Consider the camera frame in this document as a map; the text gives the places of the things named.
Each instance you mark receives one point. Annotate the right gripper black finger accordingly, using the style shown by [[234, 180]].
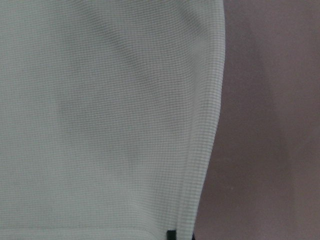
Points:
[[171, 235]]

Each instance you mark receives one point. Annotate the olive green long-sleeve shirt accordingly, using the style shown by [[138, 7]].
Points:
[[108, 115]]

